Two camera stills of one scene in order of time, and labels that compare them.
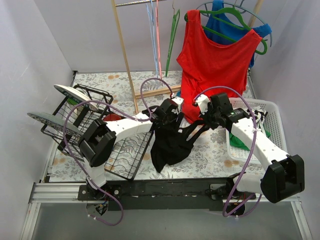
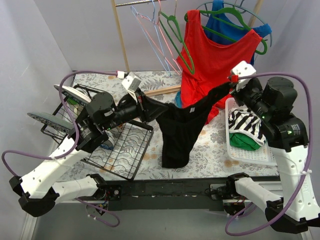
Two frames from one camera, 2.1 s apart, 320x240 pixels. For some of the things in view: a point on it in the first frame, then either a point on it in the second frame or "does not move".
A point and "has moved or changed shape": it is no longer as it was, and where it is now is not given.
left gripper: [178, 118] → [143, 106]
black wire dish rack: [75, 129] does not move
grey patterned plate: [56, 122] does not move
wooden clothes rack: [134, 96] does not move
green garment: [235, 141] does not move
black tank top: [170, 144] has moved or changed shape
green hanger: [173, 32] → [170, 25]
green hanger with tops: [221, 10] does not move
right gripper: [208, 122] → [240, 92]
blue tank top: [220, 29] does not move
